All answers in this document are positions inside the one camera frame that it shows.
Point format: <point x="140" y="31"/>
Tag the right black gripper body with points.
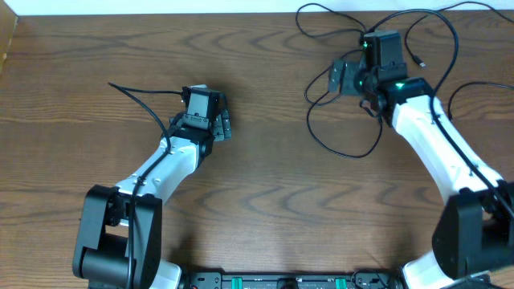
<point x="348" y="79"/>

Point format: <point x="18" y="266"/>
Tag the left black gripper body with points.
<point x="222" y="125"/>

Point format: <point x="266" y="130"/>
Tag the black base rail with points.
<point x="364" y="279"/>

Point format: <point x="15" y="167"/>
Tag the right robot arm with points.
<point x="475" y="232"/>

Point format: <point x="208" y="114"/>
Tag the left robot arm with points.
<point x="119" y="239"/>

